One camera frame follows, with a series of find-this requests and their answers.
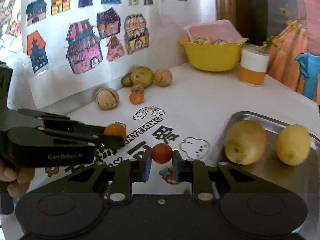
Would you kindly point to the metal tray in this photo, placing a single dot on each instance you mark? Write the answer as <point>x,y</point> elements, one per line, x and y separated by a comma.
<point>302,179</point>

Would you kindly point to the pink plastic lid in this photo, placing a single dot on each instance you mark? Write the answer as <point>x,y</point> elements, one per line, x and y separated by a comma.
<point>216,30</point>

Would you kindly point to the small kiwi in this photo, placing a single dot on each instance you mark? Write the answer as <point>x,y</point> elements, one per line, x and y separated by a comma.
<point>138,87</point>
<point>126,81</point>

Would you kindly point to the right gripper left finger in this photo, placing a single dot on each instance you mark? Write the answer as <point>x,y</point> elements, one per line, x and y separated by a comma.
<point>115,183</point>

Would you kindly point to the tan striped melon near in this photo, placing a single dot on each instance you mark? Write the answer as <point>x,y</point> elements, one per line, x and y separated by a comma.
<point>107,98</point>

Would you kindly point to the small red tomato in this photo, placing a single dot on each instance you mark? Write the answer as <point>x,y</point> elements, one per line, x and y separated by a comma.
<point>161,153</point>

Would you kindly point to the large green pear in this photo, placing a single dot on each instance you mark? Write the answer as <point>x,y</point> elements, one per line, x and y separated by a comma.
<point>142,75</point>

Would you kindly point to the brown-green pear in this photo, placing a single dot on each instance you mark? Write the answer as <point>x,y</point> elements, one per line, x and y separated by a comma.
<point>245,142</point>

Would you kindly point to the small kiwi left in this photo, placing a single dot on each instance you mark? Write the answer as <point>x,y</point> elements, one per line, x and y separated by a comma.
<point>126,81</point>

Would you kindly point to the white and orange cup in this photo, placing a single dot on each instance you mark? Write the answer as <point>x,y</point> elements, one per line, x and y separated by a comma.
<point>253,65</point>

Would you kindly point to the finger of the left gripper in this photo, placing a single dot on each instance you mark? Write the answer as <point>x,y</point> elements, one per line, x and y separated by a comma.
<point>61,122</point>
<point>26,136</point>

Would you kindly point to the yellow plastic bowl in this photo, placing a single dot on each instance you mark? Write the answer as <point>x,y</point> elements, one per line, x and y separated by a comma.
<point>213,57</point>

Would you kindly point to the tan striped melon far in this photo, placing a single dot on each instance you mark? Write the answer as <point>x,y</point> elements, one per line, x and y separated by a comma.
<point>163,77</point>

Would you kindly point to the person's left hand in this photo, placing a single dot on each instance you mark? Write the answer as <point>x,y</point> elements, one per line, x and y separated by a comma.
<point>19,181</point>

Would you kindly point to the yellow lemon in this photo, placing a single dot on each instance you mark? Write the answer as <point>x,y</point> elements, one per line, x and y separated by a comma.
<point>293,145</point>

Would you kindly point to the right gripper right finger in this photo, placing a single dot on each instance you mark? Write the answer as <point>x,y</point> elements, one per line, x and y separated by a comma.
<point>207,183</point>

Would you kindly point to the orange tangerine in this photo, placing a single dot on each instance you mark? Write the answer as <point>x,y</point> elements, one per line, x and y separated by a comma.
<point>116,129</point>
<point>136,97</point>

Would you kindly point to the painting of woman in dress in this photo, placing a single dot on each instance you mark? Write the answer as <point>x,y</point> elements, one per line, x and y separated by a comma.
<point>294,61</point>

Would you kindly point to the paper with house drawings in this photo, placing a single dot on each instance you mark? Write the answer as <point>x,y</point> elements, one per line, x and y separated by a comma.
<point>59,48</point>

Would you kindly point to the small kiwi front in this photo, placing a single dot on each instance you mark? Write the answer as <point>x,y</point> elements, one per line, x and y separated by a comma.
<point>138,87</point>

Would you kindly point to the tan striped melon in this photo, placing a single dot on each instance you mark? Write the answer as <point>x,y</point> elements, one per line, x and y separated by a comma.
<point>163,77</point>
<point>107,98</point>

